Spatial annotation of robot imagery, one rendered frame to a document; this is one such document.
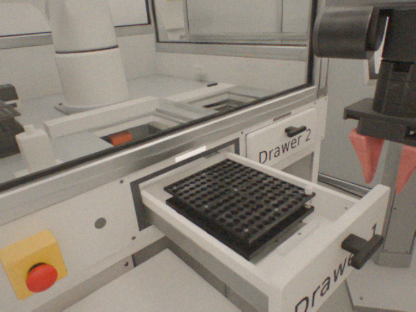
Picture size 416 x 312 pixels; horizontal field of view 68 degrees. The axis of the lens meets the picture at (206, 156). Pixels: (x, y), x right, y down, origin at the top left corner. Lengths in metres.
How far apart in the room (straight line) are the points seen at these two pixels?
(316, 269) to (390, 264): 1.38
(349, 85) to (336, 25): 1.84
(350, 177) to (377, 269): 0.84
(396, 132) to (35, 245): 0.49
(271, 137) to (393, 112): 0.47
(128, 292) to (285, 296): 0.32
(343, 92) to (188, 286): 1.86
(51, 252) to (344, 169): 2.12
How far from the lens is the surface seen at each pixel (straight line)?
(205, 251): 0.49
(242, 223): 0.50
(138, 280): 0.63
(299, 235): 0.56
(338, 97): 2.27
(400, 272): 1.79
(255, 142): 0.76
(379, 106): 0.39
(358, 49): 0.38
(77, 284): 0.65
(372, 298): 1.64
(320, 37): 0.39
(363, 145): 0.40
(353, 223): 0.48
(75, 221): 0.57
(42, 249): 0.53
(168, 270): 0.63
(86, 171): 0.54
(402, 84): 0.38
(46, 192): 0.54
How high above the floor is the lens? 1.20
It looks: 25 degrees down
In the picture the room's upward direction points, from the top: 4 degrees counter-clockwise
